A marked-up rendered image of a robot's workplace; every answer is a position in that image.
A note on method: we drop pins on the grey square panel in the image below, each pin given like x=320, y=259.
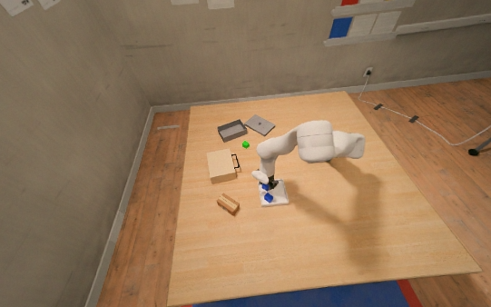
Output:
x=259, y=125

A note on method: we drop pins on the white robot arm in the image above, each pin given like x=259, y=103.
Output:
x=315, y=145

